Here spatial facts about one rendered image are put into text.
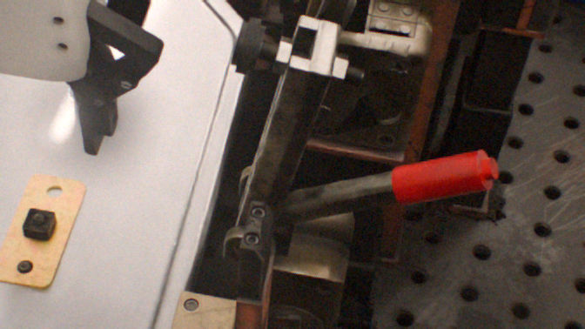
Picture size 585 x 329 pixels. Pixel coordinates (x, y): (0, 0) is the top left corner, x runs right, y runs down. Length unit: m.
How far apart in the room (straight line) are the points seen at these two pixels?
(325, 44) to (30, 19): 0.14
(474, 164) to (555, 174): 0.60
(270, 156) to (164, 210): 0.17
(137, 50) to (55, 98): 0.25
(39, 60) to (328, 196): 0.18
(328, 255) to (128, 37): 0.19
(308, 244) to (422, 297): 0.42
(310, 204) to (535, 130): 0.62
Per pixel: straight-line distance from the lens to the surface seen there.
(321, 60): 0.55
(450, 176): 0.61
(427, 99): 0.90
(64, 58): 0.57
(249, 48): 0.55
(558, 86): 1.28
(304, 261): 0.67
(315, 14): 0.77
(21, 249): 0.74
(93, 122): 0.62
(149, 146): 0.78
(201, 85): 0.82
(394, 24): 0.78
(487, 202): 1.14
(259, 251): 0.50
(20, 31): 0.56
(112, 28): 0.57
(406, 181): 0.61
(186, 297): 0.64
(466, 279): 1.10
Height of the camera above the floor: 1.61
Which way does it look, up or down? 52 degrees down
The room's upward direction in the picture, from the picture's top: 6 degrees clockwise
